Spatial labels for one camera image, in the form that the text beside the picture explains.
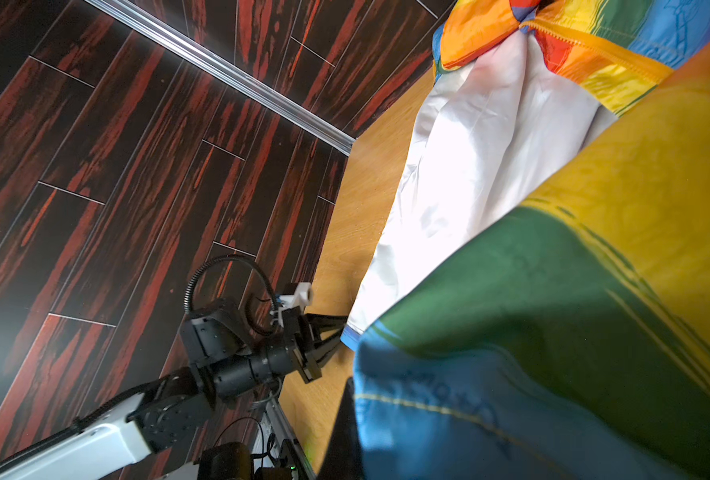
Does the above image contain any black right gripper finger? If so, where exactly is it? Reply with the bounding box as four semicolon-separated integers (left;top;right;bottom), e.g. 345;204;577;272
317;377;364;480

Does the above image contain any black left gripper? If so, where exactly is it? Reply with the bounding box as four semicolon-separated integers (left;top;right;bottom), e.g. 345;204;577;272
180;299;348;401

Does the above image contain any rainbow striped zip jacket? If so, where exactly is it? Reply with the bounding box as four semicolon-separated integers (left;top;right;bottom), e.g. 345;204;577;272
320;1;710;479

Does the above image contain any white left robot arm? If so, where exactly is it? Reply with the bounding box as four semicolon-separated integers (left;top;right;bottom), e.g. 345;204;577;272
0;299;347;479

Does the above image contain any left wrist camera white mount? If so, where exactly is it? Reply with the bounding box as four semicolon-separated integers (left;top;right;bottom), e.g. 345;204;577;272
271;282;313;327

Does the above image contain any aluminium front rail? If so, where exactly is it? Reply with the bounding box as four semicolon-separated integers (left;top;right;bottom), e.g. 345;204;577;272
252;398;317;479

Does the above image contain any aluminium frame post left corner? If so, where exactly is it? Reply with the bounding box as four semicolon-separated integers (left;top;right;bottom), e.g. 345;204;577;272
87;0;355;156

